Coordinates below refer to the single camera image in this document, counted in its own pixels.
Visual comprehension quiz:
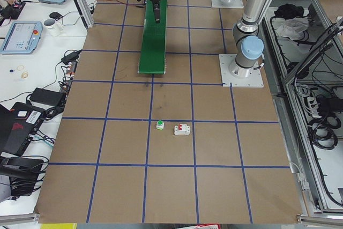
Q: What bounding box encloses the green conveyor belt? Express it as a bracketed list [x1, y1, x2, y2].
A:
[138, 0, 167, 74]

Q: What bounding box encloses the black computer mouse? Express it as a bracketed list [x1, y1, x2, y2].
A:
[49, 12, 63, 21]

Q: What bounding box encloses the white mug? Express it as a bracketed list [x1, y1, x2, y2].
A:
[43, 18, 64, 36]

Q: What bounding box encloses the white red circuit breaker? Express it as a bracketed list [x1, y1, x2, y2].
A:
[174, 123, 190, 135]

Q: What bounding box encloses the near teach pendant tablet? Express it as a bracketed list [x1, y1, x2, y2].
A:
[1, 21, 43, 55]

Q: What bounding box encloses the black power adapter brick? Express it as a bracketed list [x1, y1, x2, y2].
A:
[29, 87, 66, 107]

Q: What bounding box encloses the black laptop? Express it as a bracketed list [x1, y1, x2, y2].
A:
[1, 102, 45, 156]

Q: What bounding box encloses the green push button switch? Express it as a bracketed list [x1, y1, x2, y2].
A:
[156, 120, 165, 130]

